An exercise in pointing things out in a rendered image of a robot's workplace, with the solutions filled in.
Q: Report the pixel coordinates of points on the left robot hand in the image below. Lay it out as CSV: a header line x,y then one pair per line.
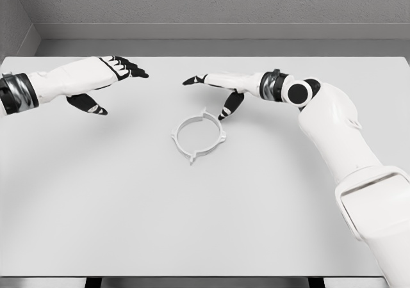
x,y
89,73

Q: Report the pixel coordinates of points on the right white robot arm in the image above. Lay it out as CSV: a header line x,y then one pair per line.
x,y
333,121

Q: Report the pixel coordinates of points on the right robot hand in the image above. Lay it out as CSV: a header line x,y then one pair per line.
x,y
230,80

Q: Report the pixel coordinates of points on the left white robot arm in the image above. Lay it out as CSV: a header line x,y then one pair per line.
x,y
19,91

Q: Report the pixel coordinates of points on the white pipe clamp half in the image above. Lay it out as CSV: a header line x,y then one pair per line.
x,y
175,138
219,131

